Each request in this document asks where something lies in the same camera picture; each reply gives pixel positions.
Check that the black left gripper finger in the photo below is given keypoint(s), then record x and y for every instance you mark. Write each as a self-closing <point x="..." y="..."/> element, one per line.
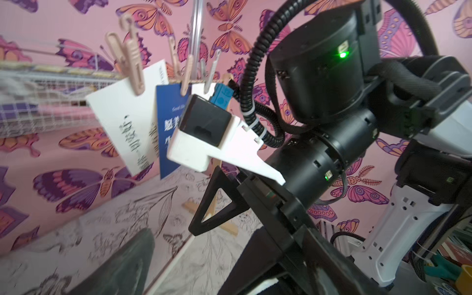
<point x="125" y="272"/>

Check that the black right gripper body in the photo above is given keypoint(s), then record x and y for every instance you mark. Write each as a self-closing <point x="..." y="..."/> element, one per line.
<point x="287" y="255"/>

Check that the blue postcard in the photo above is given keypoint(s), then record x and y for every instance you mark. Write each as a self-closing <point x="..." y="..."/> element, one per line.
<point x="170" y="107"/>

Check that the plain white postcard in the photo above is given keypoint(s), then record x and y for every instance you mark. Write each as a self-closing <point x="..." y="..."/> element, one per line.
<point x="199" y="89"/>

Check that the grey clothespin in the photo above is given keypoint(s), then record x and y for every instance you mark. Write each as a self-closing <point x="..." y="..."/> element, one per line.
<point x="208" y="76"/>

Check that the white postcard black text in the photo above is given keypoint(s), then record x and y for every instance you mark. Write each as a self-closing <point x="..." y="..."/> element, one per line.
<point x="130" y="120"/>

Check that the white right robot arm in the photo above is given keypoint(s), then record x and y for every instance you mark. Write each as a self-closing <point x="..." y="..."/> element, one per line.
<point x="321" y="98"/>

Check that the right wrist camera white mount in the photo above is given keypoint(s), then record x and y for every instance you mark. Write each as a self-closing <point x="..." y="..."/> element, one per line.
<point x="207" y="132"/>

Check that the white wire basket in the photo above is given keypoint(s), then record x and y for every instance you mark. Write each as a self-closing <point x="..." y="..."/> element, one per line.
<point x="35" y="102"/>

